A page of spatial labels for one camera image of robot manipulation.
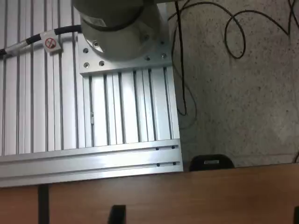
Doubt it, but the thin black looping cable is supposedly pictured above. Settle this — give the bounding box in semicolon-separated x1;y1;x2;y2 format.
168;1;299;59

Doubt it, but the thick black cable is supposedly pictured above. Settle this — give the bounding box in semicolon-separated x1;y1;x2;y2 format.
174;0;188;117

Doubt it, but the black and silver robot cable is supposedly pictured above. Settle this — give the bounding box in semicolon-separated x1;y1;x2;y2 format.
0;24;83;62

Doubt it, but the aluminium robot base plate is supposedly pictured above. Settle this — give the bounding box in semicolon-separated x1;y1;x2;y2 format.
76;2;175;76

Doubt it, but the short black flat strip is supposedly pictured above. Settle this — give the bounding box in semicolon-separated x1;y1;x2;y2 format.
38;184;50;224

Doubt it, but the white warning tag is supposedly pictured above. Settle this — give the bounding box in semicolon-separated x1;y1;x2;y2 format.
44;36;63;55

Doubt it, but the aluminium profile mounting table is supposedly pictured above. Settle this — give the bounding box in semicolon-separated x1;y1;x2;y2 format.
0;0;184;189

